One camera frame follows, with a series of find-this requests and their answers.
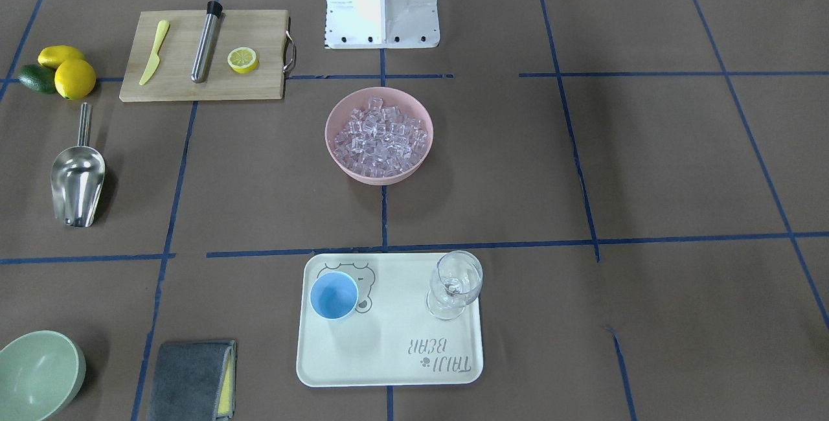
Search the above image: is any metal ice scoop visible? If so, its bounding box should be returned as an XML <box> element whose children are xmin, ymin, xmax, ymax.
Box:
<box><xmin>50</xmin><ymin>102</ymin><xmax>106</xmax><ymax>227</ymax></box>

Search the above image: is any clear ice cubes pile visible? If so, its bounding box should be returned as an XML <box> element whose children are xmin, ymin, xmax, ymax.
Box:
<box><xmin>334</xmin><ymin>95</ymin><xmax>430</xmax><ymax>178</ymax></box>

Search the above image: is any light blue cup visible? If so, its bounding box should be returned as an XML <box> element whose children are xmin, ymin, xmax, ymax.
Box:
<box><xmin>309</xmin><ymin>271</ymin><xmax>360</xmax><ymax>320</ymax></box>

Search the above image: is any pink bowl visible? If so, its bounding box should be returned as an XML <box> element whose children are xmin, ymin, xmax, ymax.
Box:
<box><xmin>324</xmin><ymin>87</ymin><xmax>435</xmax><ymax>186</ymax></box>

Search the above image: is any clear wine glass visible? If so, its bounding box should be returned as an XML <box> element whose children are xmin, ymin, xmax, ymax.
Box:
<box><xmin>426</xmin><ymin>250</ymin><xmax>484</xmax><ymax>321</ymax></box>

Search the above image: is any cream bear tray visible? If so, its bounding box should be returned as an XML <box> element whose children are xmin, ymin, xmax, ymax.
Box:
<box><xmin>296</xmin><ymin>253</ymin><xmax>484</xmax><ymax>387</ymax></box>

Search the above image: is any lemon half slice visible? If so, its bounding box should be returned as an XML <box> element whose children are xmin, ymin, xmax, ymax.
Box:
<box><xmin>226</xmin><ymin>47</ymin><xmax>260</xmax><ymax>74</ymax></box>

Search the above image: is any wooden cutting board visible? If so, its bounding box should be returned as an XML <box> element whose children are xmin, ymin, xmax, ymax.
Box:
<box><xmin>119</xmin><ymin>10</ymin><xmax>290</xmax><ymax>102</ymax></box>

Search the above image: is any steel muddler black tip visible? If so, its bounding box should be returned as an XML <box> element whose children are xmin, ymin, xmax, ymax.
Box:
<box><xmin>190</xmin><ymin>0</ymin><xmax>224</xmax><ymax>84</ymax></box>

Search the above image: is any grey folded cloth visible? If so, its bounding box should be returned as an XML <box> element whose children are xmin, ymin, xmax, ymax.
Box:
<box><xmin>147</xmin><ymin>339</ymin><xmax>237</xmax><ymax>420</ymax></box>

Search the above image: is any yellow plastic knife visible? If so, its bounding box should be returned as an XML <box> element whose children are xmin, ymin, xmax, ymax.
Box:
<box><xmin>139</xmin><ymin>19</ymin><xmax>170</xmax><ymax>85</ymax></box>

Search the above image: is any yellow lemon round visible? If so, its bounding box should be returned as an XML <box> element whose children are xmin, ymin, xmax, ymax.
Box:
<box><xmin>54</xmin><ymin>59</ymin><xmax>97</xmax><ymax>100</ymax></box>

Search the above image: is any yellow lemon upper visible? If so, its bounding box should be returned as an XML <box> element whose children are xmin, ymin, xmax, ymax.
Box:
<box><xmin>38</xmin><ymin>44</ymin><xmax>85</xmax><ymax>70</ymax></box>

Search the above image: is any green avocado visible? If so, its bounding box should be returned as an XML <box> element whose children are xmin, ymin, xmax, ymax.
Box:
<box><xmin>17</xmin><ymin>64</ymin><xmax>57</xmax><ymax>95</ymax></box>

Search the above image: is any green bowl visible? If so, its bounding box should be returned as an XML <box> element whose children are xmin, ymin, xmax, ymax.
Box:
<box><xmin>1</xmin><ymin>330</ymin><xmax>86</xmax><ymax>420</ymax></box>

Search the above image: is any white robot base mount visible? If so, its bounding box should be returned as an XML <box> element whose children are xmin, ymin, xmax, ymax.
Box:
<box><xmin>324</xmin><ymin>0</ymin><xmax>441</xmax><ymax>50</ymax></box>

